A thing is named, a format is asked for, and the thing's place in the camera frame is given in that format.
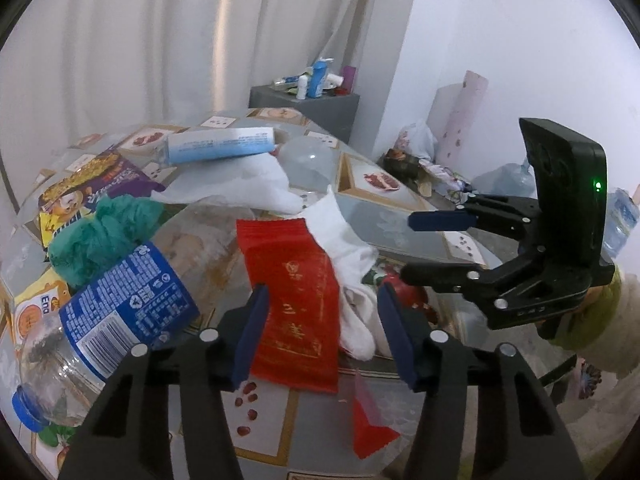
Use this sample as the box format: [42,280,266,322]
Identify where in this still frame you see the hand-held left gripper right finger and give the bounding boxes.
[376,282,586,480]

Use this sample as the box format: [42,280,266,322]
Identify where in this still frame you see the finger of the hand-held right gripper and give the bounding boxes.
[400,250,551,331]
[407,194,541,241]

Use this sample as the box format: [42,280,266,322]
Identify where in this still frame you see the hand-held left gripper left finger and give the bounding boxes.
[57,285,271,480]

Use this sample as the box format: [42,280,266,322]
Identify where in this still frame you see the red foil packet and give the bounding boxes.
[235,217,343,396]

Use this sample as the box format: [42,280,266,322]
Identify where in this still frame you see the clear plastic cup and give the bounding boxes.
[277,135,333,193]

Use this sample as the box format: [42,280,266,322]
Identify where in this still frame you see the blue and white box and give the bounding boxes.
[162,126,278,165]

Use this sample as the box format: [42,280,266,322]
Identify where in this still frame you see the person's right forearm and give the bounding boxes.
[535,260,640,381]

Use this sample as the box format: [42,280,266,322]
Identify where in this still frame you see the plastic water bottle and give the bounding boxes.
[602,187,640,256]

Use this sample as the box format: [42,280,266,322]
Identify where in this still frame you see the brown plush toy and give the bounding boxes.
[377,147,436,196]

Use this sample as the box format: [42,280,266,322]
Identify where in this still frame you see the large water jug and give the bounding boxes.
[472,160,538,201]

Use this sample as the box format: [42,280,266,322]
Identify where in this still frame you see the white plastic bag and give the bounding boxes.
[397,120,436,161]

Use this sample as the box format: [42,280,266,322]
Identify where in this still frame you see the torn red wrapper piece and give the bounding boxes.
[350,370,401,461]

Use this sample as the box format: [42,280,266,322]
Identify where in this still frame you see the crumpled white tissue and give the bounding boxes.
[300,185,381,361]
[150,152,306,213]

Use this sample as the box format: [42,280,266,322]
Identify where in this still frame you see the pink patterned roll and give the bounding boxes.
[431,71,488,168]

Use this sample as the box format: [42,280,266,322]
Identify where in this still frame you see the fruit print tablecloth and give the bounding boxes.
[0,107,501,480]

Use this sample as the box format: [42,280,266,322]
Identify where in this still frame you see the clear plastic bottle blue label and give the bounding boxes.
[11,242,201,433]

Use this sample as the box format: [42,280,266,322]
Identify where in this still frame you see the grey cabinet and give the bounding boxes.
[248,84,361,146]

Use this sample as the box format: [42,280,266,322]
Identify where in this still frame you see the green crumpled tissue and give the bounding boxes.
[47,195,166,291]

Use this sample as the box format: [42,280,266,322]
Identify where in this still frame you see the blue pump bottle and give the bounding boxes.
[307,57,333,98]

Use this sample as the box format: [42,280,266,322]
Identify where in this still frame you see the yellow snack packet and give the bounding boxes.
[12,267,73,351]

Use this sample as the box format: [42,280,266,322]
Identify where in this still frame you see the purple and yellow snack bag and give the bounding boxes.
[39,149,166,246]

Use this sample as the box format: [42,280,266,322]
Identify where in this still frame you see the white curtain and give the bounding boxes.
[0,0,421,171]

